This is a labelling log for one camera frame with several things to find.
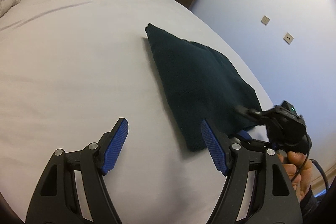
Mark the bed with white sheet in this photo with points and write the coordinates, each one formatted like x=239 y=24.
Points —
x=78 y=69

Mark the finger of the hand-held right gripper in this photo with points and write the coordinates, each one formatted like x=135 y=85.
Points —
x=252 y=112
x=244 y=135

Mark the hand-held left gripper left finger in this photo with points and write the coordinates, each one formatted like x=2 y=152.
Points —
x=115 y=145

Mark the person's right forearm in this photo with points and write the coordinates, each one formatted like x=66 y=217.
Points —
x=311 y=208

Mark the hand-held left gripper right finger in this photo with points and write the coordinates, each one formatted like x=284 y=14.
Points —
x=214 y=146

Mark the person's right hand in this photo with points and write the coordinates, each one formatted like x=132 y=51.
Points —
x=302 y=176

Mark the beige wall socket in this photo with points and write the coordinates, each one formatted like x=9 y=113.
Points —
x=288 y=38
x=265 y=19

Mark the dark green knit sweater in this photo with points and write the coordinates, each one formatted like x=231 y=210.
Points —
x=197 y=77

